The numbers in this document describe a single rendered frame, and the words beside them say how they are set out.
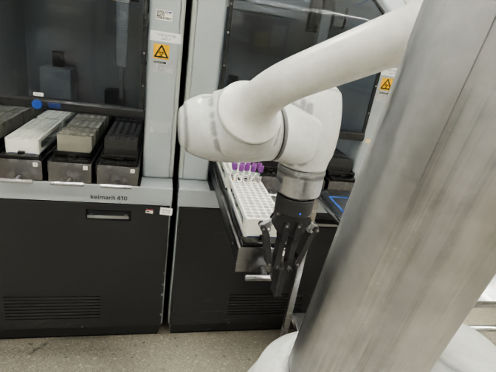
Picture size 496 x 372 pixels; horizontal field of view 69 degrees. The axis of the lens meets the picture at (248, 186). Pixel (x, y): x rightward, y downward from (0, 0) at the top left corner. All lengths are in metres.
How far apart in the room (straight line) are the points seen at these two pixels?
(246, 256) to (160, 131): 0.65
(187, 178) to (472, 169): 1.28
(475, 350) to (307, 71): 0.38
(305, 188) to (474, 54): 0.50
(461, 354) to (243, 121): 0.39
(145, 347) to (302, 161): 1.29
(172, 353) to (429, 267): 1.55
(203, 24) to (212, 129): 0.82
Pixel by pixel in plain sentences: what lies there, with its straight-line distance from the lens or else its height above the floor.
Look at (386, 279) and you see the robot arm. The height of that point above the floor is 1.14.
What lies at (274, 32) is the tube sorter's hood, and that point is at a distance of 1.36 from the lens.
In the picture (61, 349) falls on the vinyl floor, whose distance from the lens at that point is 1.79.
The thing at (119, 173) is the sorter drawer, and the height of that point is 0.78.
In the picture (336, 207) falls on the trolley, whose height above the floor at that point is 0.82.
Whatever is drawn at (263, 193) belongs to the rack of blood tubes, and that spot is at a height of 0.86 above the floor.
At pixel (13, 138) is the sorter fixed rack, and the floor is 0.87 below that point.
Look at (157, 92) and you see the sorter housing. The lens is 1.34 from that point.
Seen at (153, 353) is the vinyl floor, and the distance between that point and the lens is 1.72.
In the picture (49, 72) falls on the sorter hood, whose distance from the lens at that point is 1.37.
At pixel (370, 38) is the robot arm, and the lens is 0.44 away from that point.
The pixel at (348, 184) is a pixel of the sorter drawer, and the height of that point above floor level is 0.80.
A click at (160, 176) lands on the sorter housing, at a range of 1.42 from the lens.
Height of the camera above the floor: 1.26
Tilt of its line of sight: 21 degrees down
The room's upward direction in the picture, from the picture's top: 9 degrees clockwise
